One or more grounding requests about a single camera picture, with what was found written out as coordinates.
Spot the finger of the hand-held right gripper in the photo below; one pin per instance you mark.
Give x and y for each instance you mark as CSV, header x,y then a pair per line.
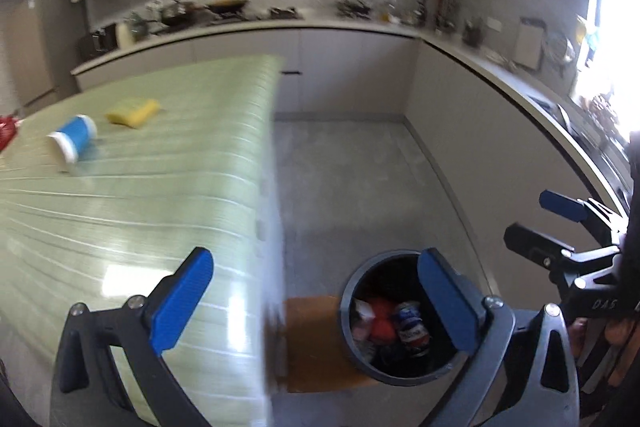
x,y
530,244
560,204

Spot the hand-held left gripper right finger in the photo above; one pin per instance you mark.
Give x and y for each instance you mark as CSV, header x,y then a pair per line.
x,y
447,302

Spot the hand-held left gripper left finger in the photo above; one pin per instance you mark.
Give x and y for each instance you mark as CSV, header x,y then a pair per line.
x,y
180,302

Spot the blue drink can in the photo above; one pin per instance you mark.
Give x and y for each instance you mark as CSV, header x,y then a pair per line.
x,y
412,327

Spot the red plastic bag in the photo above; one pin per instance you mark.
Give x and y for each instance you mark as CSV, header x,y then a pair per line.
x,y
383,322

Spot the dark round trash bin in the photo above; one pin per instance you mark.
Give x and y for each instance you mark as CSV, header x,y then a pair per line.
x,y
367,367

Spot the person's right hand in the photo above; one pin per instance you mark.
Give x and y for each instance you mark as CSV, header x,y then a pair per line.
x,y
617,347

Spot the green checked tablecloth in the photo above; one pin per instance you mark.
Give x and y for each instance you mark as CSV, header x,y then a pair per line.
x,y
150,187

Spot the brown floor mat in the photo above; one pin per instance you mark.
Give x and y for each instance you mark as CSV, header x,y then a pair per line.
x,y
312,342

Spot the round metal strainer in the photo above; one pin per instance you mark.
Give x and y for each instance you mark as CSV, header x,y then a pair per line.
x,y
561,48

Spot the grey cutting board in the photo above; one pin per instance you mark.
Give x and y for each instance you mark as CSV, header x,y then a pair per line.
x,y
530,44

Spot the bright window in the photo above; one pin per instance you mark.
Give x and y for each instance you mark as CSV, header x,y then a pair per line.
x,y
615,22

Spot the black utensil holder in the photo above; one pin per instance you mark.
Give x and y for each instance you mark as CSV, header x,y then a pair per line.
x,y
472,33

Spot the yellow sponge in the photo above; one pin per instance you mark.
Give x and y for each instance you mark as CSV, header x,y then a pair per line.
x,y
132,113

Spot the blue paper cup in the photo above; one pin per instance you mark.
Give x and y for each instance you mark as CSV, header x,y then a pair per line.
x,y
75,137

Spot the countertop storage rack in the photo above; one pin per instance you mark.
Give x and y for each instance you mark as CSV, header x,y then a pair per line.
x,y
445,13

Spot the dark glass bottle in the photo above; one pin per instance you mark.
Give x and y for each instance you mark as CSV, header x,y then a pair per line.
x,y
422,13

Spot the red patterned object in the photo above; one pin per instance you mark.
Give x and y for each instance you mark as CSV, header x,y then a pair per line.
x,y
6,132

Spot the grey lower cabinets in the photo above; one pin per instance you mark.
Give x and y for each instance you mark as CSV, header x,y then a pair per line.
x,y
350,72

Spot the black microwave oven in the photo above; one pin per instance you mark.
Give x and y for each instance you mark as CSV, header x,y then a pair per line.
x,y
95,44

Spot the white jug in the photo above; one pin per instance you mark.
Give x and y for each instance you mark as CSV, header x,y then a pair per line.
x,y
124,36

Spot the green kettle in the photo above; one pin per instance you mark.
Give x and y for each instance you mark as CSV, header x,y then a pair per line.
x,y
137,28

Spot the pot with glass lid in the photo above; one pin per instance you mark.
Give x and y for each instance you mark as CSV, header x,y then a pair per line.
x,y
175,16

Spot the beige refrigerator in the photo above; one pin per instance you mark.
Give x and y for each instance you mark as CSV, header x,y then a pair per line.
x,y
35,52

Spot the black gas stove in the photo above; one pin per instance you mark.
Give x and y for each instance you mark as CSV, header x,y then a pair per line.
x,y
260,16

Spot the black wok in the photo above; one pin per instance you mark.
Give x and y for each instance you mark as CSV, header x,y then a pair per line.
x,y
227,6

